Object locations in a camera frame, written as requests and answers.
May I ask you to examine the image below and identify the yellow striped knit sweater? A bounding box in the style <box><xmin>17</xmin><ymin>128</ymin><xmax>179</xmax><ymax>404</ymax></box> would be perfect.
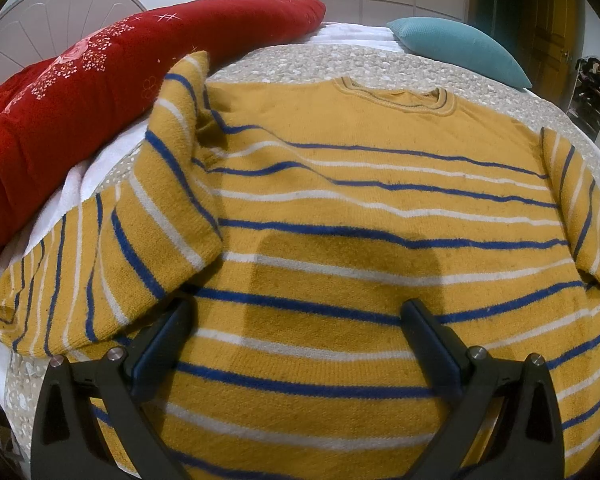
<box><xmin>0</xmin><ymin>52</ymin><xmax>600</xmax><ymax>479</ymax></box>

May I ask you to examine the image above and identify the cluttered clothes rack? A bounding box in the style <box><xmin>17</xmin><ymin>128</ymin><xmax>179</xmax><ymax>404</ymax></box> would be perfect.
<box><xmin>567</xmin><ymin>56</ymin><xmax>600</xmax><ymax>141</ymax></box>

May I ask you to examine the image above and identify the white bed sheet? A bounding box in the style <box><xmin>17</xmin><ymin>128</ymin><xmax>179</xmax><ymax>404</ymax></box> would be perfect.
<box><xmin>0</xmin><ymin>23</ymin><xmax>428</xmax><ymax>417</ymax></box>

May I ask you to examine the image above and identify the red floral duvet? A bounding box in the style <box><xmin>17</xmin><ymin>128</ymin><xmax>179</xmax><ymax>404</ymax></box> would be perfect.
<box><xmin>0</xmin><ymin>0</ymin><xmax>326</xmax><ymax>255</ymax></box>

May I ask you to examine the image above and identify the white scalloped headboard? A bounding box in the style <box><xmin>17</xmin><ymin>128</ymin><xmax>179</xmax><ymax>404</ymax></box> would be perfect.
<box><xmin>0</xmin><ymin>0</ymin><xmax>145</xmax><ymax>84</ymax></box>

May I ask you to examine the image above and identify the beige heart quilted bedspread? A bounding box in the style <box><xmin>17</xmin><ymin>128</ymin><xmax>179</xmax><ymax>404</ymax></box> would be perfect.
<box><xmin>2</xmin><ymin>42</ymin><xmax>600</xmax><ymax>461</ymax></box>

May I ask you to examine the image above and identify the teal pillow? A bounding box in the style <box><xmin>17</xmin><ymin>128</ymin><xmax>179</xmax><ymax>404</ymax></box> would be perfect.
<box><xmin>387</xmin><ymin>16</ymin><xmax>532</xmax><ymax>90</ymax></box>

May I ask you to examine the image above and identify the brown wooden door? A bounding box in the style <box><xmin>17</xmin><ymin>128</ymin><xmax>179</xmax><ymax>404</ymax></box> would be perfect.
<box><xmin>516</xmin><ymin>0</ymin><xmax>584</xmax><ymax>107</ymax></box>

